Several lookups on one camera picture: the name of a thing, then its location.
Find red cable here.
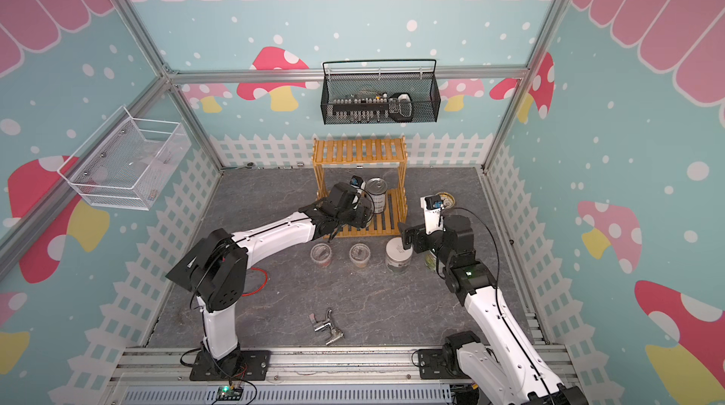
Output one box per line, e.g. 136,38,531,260
242,267,270,297

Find black items in basket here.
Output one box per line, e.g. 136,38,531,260
321,93,415,124

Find black wire wall basket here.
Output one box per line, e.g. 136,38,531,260
320,59,441,124

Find chrome faucet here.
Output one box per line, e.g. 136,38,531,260
310,308,345,346

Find round tin on floor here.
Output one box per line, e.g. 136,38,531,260
438,192,456,210

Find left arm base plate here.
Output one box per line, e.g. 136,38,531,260
189,348,272,382

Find white wire wall basket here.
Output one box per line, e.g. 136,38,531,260
57,107,192,211

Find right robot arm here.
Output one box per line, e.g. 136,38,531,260
398,216,587,404

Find clear tub red contents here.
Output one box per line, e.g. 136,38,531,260
310,243,332,267

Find wooden two-tier shelf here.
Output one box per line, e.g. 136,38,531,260
312,137,409,238

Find large white-lid seed jar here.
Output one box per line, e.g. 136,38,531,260
385,237,413,273

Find green circuit board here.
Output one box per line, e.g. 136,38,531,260
215,386,245,402

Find clear tub orange contents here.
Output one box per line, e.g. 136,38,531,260
349,243,371,268

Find black flat box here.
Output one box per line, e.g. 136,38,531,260
165,238,206,292

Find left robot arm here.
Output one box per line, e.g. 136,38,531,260
166,176,374,363

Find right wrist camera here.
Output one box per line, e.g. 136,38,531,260
420,195,444,234

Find rear tin can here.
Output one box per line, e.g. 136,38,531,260
366,178,388,214

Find cauliflower label plastic jar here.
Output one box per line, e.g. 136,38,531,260
425,251,439,272

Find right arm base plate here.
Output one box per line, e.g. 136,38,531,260
412,348,467,380

